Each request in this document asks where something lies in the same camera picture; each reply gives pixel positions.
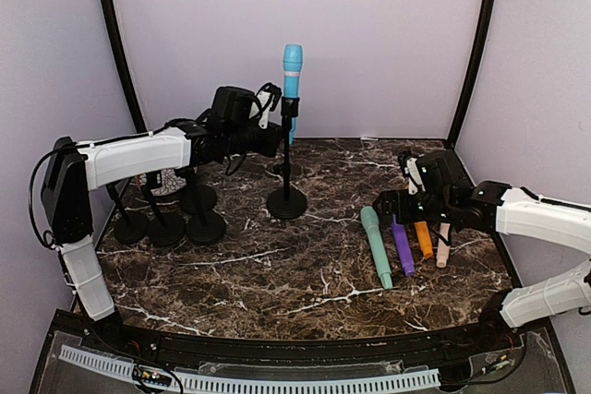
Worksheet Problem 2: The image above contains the right black frame post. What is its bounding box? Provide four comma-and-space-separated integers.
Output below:
446, 0, 495, 149

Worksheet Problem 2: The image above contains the black front rail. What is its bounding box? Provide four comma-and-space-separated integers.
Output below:
84, 324, 501, 367

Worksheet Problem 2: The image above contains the orange microphone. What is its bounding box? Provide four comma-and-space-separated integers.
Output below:
414, 221, 434, 259

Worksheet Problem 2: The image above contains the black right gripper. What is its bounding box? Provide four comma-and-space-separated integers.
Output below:
374, 187, 454, 224

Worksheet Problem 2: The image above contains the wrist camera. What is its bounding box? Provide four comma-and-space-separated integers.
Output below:
397, 149, 425, 195
249, 82, 283, 129

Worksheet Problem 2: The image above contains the black stand of purple microphone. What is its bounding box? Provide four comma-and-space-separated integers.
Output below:
176, 168, 218, 215

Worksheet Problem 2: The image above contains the left black frame post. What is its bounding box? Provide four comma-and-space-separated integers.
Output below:
100, 0, 147, 133

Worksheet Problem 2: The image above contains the black frame post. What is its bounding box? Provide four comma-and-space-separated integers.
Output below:
100, 0, 147, 133
446, 0, 495, 149

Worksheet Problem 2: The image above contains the blue microphone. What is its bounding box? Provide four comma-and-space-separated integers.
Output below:
282, 43, 305, 147

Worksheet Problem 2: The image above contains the beige microphone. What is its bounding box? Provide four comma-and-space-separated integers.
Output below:
436, 222, 451, 269

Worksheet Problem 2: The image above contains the black stand of orange microphone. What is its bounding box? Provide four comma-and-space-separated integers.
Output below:
106, 184, 149, 245

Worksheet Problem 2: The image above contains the black stand of beige microphone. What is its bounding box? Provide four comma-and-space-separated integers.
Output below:
141, 172, 186, 247

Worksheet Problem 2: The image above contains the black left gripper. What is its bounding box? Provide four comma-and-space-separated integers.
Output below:
227, 122, 287, 158

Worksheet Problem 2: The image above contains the black stand of blue microphone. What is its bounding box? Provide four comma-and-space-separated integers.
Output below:
266, 96, 308, 221

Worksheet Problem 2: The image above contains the white slotted cable duct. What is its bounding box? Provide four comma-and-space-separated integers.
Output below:
58, 345, 440, 393

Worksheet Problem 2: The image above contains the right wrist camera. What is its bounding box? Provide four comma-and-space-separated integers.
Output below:
397, 149, 425, 195

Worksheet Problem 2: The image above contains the purple microphone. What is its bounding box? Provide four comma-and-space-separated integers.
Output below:
391, 216, 416, 277

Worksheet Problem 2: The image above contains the black stand of mint microphone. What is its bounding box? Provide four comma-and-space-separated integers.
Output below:
187, 204, 226, 245

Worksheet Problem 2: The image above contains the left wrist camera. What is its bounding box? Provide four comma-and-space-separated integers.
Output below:
249, 82, 283, 129

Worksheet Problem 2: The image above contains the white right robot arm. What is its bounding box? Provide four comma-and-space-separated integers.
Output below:
373, 149, 590, 352

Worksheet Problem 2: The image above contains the flower pattern ceramic plate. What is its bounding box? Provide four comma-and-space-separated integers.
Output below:
152, 169, 186, 197

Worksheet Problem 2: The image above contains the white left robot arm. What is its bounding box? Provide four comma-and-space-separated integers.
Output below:
35, 83, 282, 353

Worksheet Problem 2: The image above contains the mint green microphone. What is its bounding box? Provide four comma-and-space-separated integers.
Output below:
360, 206, 393, 290

